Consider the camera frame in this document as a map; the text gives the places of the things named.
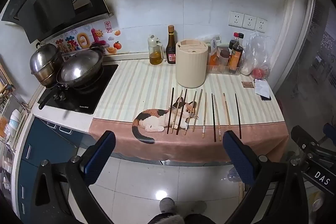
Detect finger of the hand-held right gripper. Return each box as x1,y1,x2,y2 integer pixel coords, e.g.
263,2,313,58
323,123,336,146
291,125,319,153

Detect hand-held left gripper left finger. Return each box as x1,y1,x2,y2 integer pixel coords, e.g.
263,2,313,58
25,130,117,224

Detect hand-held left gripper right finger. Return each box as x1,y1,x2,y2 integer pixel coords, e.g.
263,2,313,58
223,130,314,224

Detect row of chopsticks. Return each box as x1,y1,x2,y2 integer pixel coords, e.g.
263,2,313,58
167,87,242,142

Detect light bamboo chopstick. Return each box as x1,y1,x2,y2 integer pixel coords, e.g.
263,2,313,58
171,90,183,134

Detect beige utensil holder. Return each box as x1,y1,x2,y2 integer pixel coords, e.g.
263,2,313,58
175,39,209,88

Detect blue kitchen cabinet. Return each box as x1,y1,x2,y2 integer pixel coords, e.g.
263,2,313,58
16,117,87,214

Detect black wok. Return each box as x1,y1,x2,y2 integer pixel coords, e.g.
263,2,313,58
38,66,105,110

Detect black glass cooktop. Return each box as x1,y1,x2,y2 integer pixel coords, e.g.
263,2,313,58
37,63,119,115

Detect person's legs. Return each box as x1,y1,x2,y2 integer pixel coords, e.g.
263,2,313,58
147,197,218,224

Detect cat printed striped tablecloth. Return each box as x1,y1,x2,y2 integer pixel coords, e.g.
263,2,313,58
89,59,289,163

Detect clear plastic organizer tray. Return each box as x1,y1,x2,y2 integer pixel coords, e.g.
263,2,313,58
207,56,243,75

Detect steel wok lid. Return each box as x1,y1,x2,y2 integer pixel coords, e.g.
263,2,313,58
59,49,103,83

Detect clear plastic bag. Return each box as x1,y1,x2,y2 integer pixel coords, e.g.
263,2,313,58
241,32,271,80

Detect black cap soy sauce bottle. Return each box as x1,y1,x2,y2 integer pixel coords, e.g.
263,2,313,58
229,33,244,73

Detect brown lid spice jar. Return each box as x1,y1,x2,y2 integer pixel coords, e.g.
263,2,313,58
220,49,230,67

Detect orange seasoning bottle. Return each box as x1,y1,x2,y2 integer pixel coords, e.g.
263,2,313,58
209,45,221,67

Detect steel steamer pot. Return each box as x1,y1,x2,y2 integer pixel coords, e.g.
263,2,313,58
29,43,63,83

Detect red cap soy sauce bottle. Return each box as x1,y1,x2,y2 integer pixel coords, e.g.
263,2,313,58
228,32,238,56

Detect oil dispenser bottle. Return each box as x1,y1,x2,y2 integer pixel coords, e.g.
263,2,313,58
147,35,164,65

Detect dark sauce bottle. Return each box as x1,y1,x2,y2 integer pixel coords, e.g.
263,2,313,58
165,25,177,65

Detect wire dish rack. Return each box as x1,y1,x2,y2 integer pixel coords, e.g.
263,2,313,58
0,82,29,188

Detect white wall socket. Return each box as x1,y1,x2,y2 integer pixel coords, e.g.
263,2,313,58
242,14,257,30
255,17,268,32
228,11,245,27

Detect colourful wall sticker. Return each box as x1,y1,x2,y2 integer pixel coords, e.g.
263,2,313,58
54,22,121,56

